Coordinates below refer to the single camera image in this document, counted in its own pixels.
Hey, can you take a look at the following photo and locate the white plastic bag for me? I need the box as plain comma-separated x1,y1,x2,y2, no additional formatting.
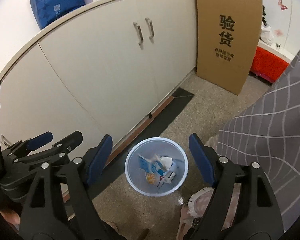
260,22,274,46

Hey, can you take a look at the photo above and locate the grey checked tablecloth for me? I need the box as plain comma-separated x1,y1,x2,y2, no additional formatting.
217,50,300,230

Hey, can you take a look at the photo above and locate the blue tissue pack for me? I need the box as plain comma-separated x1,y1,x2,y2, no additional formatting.
30,0,85,29

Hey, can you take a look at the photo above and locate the white low cabinet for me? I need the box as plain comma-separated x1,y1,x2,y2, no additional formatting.
0,0,197,157

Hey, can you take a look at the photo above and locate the red storage box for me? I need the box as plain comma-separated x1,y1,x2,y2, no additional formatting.
250,47,289,83

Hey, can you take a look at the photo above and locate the blue snack wrapper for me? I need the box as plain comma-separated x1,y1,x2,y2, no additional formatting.
138,154,167,176

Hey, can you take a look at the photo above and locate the person's left hand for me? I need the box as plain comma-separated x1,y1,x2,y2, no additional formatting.
0,209,20,225

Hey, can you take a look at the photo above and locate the blue plastic trash bin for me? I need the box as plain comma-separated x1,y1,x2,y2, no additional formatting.
125,137,189,197

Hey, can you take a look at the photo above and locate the large cardboard box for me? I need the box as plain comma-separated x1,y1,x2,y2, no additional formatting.
196,0,263,95

